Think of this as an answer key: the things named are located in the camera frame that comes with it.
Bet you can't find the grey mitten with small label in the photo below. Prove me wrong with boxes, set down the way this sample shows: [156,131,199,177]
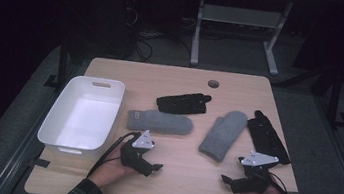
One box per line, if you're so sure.
[125,106,196,139]

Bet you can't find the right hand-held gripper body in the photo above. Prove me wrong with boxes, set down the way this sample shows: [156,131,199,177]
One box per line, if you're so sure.
[233,149,280,194]

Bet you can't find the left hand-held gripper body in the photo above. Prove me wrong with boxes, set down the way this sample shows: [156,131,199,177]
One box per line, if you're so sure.
[117,126,158,176]

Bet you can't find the grey metal stand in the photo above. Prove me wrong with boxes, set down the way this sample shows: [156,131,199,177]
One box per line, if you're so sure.
[188,0,294,78]

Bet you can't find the black metal post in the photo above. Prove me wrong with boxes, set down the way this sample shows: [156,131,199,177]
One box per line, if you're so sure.
[43,32,75,91]
[324,67,344,132]

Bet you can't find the black floor cables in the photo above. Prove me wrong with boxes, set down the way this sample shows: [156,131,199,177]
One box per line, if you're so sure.
[131,29,169,66]

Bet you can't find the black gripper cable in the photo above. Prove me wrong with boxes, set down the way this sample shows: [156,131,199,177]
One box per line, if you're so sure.
[266,171,296,194]
[86,125,141,185]

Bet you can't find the black glove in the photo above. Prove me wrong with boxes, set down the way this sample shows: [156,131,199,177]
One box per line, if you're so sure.
[241,108,298,167]
[154,87,214,120]

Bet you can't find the round table grommet hole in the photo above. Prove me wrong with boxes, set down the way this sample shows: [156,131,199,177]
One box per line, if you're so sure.
[207,79,220,90]

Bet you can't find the person's left hand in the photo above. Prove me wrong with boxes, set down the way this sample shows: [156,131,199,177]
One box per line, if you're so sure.
[87,140,141,192]

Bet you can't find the white plastic bin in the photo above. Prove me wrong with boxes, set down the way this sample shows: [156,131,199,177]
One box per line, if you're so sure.
[35,70,128,161]

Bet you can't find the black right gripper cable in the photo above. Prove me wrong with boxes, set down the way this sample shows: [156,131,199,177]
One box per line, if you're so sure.
[266,171,296,194]

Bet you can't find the plain grey mitten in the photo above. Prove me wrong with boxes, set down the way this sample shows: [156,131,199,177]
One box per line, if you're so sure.
[196,105,250,166]

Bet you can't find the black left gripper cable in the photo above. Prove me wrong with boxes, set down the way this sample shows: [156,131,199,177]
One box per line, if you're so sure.
[86,125,141,185]

